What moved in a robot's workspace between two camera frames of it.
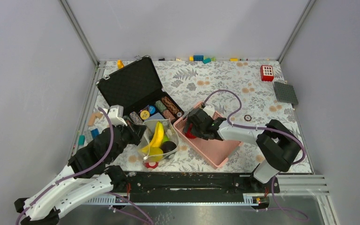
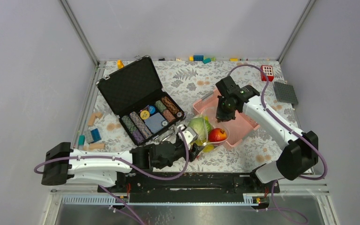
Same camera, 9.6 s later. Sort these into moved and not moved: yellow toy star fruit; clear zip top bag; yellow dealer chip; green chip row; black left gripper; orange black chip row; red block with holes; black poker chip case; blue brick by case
Moved: yellow toy star fruit; clear zip top bag; black left gripper
Not moved: red block with holes; blue brick by case; green chip row; yellow dealer chip; black poker chip case; orange black chip row
